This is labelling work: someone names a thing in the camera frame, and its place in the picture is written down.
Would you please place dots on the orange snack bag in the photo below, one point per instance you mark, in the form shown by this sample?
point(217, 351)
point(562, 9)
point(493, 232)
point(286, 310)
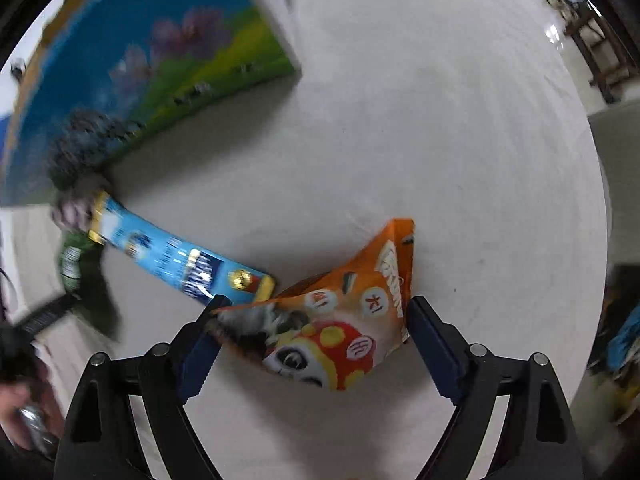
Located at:
point(350, 320)

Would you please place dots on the white bed sheet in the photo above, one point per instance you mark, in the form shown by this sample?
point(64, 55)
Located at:
point(425, 135)

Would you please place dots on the blue snack packet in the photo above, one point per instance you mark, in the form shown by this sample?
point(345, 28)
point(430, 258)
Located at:
point(165, 255)

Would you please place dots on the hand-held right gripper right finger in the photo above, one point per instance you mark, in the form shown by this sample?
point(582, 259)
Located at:
point(434, 355)

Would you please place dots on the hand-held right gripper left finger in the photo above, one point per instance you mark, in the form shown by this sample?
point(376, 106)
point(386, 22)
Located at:
point(196, 360)

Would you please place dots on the dark wooden chair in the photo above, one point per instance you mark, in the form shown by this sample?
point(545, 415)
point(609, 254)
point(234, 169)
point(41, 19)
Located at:
point(597, 50)

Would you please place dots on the colourful clutter pile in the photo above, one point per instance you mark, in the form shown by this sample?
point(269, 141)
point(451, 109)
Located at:
point(620, 340)

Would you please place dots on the colourful cardboard box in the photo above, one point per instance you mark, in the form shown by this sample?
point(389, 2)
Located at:
point(125, 45)

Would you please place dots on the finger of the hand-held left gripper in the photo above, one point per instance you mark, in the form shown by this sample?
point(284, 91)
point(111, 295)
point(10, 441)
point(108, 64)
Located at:
point(46, 314)

